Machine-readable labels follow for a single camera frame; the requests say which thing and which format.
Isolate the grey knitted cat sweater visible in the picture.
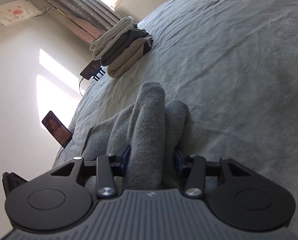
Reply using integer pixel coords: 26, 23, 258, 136
82, 81, 189, 191

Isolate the phone at bed edge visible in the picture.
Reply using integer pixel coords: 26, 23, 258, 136
41, 111, 73, 148

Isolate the phone on blue stand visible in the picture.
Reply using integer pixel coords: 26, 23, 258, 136
80, 60, 102, 80

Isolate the blue phone stand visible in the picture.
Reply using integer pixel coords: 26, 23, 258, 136
92, 67, 106, 82

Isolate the grey bed sheet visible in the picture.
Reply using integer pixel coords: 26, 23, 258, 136
54, 0, 298, 236

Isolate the tan folded garment bottom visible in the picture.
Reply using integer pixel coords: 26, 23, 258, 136
106, 35, 153, 78

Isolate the pink hanging garment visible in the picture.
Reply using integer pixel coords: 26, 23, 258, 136
64, 15, 102, 44

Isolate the dark grey folded garment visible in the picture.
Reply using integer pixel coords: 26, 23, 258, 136
101, 28, 150, 66

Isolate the cream folded garment top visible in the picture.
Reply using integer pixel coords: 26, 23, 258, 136
90, 16, 134, 51

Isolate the white air conditioner cover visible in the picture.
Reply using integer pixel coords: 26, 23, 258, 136
0, 0, 43, 27

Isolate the left grey curtain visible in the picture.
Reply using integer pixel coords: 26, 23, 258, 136
43, 0, 122, 31

